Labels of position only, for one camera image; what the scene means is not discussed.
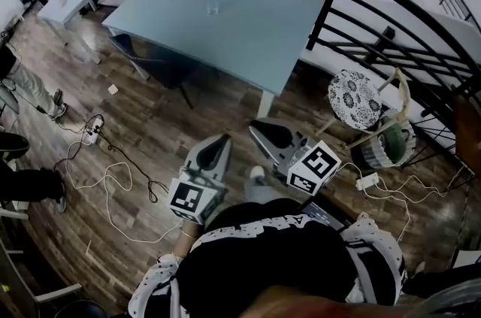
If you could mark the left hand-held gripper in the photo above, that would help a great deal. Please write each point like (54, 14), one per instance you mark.
(195, 198)

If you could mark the white power strip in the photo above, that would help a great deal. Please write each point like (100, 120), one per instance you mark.
(94, 130)
(368, 181)

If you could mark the person's grey trouser leg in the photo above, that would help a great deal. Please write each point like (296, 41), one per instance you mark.
(259, 192)

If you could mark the person's white shoe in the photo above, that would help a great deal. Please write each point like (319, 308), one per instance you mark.
(257, 172)

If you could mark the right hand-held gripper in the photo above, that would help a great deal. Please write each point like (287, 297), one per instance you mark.
(313, 166)

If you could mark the light blue glass table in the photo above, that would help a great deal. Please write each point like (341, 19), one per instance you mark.
(225, 38)

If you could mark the dark blue chair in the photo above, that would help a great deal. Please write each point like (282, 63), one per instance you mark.
(158, 66)

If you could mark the black screen device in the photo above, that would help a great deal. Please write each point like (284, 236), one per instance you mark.
(325, 217)

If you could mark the green and white basket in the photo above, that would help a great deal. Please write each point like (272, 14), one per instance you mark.
(392, 141)

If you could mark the clear cup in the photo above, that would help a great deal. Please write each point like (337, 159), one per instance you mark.
(213, 7)

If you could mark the white paper scrap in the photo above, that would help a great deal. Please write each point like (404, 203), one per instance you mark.
(112, 89)

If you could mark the white chair frame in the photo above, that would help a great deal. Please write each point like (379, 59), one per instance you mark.
(22, 290)

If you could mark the person's left forearm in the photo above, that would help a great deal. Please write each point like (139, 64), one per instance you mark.
(188, 239)

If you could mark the brown wooden furniture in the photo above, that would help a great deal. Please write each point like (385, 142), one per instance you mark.
(467, 136)

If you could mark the wooden chair with floral cushion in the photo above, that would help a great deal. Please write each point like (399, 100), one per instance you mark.
(355, 98)

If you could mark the person's black and white top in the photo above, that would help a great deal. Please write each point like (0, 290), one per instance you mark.
(263, 256)

